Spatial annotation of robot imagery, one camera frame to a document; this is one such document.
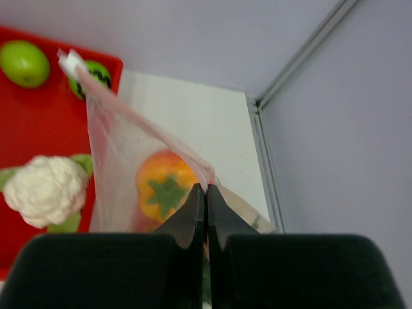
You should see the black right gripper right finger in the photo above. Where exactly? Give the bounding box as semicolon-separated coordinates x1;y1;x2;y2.
207;185;405;308

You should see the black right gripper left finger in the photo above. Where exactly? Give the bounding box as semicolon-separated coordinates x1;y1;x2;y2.
1;184;205;308

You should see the red toy tomato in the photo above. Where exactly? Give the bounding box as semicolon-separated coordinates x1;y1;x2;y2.
135;149;198;224

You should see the clear zip top bag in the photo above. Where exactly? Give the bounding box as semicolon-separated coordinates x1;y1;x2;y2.
58;50;276;234

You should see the toy cauliflower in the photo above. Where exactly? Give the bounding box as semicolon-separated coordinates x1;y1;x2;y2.
1;154;93;233

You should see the toy watermelon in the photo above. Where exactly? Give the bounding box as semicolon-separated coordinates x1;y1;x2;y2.
68;60;112;100

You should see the red plastic tray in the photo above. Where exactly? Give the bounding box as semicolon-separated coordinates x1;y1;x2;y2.
0;25;124;281

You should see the green toy apple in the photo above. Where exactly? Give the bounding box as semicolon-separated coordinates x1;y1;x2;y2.
1;40;50;88

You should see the right side aluminium rail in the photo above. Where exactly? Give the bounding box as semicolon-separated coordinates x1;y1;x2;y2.
246;96;285;233

